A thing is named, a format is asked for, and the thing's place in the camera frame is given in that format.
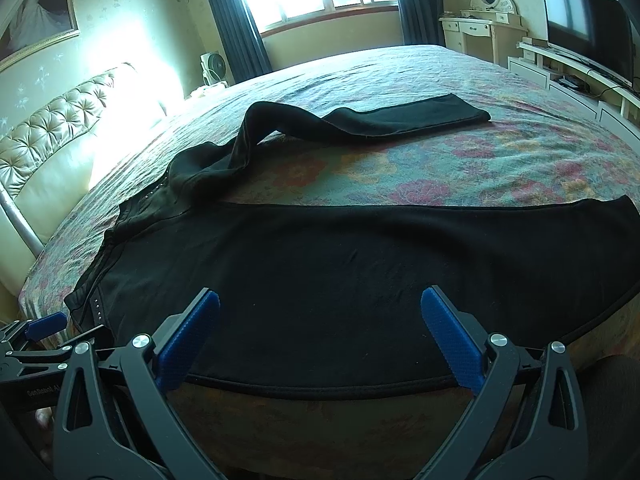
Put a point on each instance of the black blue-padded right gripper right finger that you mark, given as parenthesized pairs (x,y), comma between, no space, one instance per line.
(549,438)

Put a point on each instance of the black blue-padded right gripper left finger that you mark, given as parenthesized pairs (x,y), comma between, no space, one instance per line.
(151,365)

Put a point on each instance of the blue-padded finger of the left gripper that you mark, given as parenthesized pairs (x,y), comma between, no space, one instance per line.
(42,328)

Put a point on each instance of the black pants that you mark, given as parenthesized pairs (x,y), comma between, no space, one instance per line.
(324,301)

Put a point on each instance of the cream tufted leather headboard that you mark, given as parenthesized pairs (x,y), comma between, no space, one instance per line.
(59,153)

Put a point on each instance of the floral bedspread bed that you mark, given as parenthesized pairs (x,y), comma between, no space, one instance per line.
(538,151)

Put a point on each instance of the white floor fan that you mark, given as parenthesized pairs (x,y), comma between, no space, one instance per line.
(213,68)

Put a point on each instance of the dark blue left curtain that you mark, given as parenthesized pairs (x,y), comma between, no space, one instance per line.
(245,51)

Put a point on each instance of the dark blue curtain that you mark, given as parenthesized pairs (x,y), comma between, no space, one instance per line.
(245,51)
(419,21)

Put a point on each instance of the white TV cabinet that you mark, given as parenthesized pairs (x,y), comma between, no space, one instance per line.
(595,94)

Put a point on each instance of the black set-top box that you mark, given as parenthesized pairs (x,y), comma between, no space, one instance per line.
(574,83)

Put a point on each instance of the cream vanity dressing table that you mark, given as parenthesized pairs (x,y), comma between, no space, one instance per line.
(491,36)

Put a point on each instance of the black flat screen television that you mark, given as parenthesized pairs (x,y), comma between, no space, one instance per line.
(599,31)

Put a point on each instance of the dark blue right curtain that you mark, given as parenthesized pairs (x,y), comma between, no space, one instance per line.
(419,21)

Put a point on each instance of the framed wall picture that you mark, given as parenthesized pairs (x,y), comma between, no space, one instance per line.
(29,26)

